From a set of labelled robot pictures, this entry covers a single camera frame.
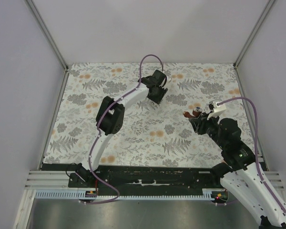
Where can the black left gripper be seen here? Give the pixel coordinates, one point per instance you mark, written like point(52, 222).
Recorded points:
point(163, 92)

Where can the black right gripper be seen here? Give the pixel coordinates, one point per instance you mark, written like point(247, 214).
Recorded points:
point(199, 123)

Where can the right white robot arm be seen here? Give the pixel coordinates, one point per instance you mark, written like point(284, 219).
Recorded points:
point(240, 173)

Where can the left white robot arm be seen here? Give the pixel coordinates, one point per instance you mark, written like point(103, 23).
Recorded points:
point(109, 121)

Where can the floral patterned table mat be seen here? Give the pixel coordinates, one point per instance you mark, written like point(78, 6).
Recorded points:
point(152, 134)

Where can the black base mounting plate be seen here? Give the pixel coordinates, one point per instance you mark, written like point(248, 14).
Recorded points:
point(153, 181)

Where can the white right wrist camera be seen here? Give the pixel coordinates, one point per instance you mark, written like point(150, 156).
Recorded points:
point(216, 108)

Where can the right aluminium frame post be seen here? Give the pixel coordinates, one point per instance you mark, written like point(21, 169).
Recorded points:
point(258, 25)

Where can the aluminium frame post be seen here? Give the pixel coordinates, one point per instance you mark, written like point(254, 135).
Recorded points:
point(258, 25)
point(46, 32)

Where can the left aluminium frame post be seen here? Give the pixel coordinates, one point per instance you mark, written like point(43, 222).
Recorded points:
point(46, 32)

